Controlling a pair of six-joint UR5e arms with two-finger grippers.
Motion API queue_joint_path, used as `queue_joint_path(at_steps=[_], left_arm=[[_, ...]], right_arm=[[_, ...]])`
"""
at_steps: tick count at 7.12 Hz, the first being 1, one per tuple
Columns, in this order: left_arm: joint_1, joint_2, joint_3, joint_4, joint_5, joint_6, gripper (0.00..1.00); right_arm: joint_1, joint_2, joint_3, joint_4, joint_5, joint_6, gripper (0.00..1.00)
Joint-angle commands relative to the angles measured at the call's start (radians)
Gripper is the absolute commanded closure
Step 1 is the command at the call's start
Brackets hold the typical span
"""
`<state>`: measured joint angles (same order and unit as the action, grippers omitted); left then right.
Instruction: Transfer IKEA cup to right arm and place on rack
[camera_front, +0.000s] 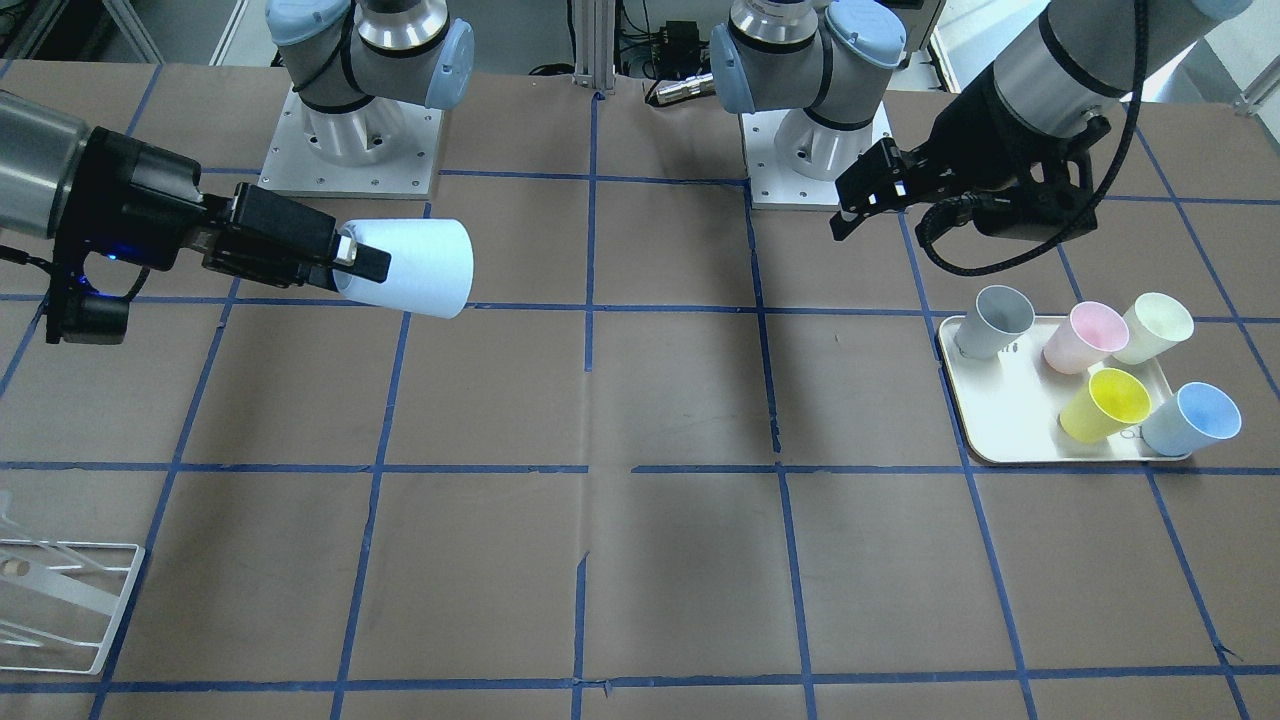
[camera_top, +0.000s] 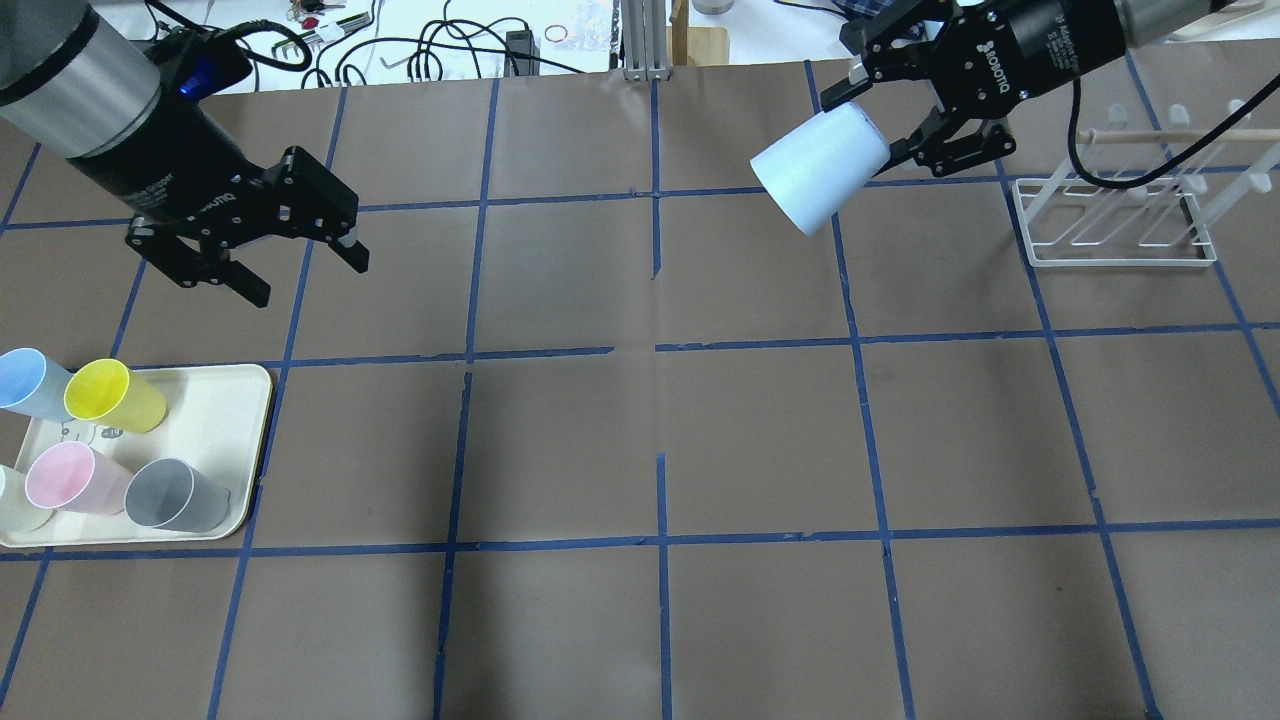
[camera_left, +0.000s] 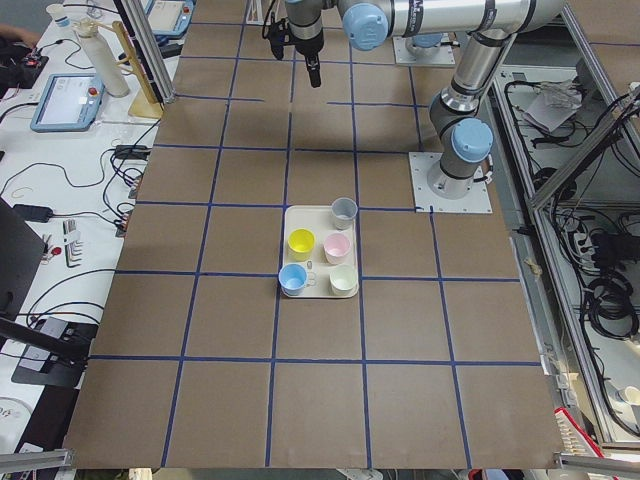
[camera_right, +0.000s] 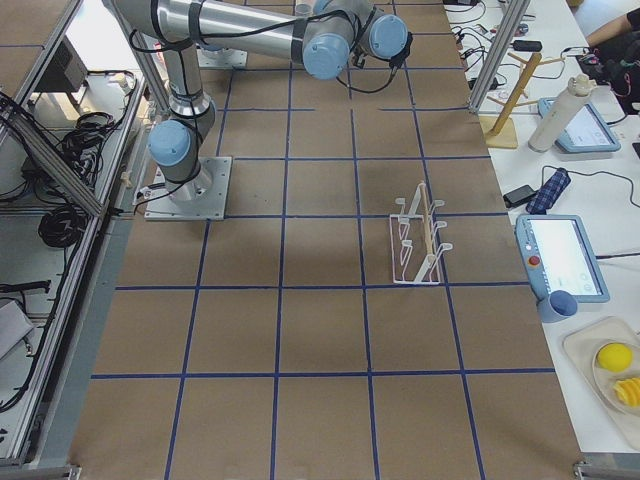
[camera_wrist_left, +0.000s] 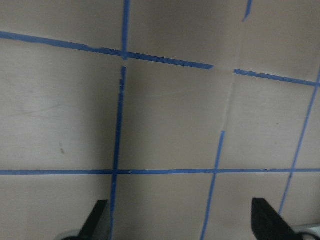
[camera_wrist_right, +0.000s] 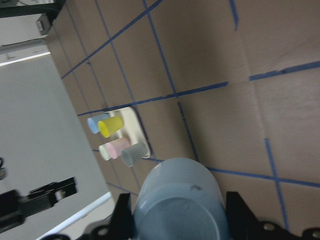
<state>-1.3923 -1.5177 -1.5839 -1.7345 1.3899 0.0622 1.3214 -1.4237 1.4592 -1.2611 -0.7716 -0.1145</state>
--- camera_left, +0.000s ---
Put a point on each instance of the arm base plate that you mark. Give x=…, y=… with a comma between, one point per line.
x=434, y=192
x=439, y=56

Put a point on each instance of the blue teach pendant tablet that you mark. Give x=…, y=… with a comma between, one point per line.
x=69, y=103

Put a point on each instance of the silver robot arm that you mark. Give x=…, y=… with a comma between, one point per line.
x=492, y=26
x=424, y=45

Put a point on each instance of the black power adapter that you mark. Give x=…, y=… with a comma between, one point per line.
x=34, y=213

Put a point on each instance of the grey plastic cup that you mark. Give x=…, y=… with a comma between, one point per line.
x=343, y=212

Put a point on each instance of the pink plastic cup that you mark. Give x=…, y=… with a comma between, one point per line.
x=337, y=247

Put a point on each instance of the hex key set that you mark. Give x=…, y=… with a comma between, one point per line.
x=72, y=243

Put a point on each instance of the wooden mug tree stand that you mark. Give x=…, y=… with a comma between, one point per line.
x=144, y=105

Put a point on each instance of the white wire cup rack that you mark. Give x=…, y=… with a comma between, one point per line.
x=256, y=11

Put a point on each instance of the pale green plastic cup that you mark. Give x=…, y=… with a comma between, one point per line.
x=343, y=280

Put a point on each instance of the light blue plastic cup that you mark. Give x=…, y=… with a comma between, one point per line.
x=292, y=279

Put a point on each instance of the aluminium frame post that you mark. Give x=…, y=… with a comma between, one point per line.
x=137, y=25

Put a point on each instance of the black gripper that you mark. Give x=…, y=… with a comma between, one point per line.
x=309, y=46

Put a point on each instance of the yellow plastic cup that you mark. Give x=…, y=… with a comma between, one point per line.
x=301, y=243

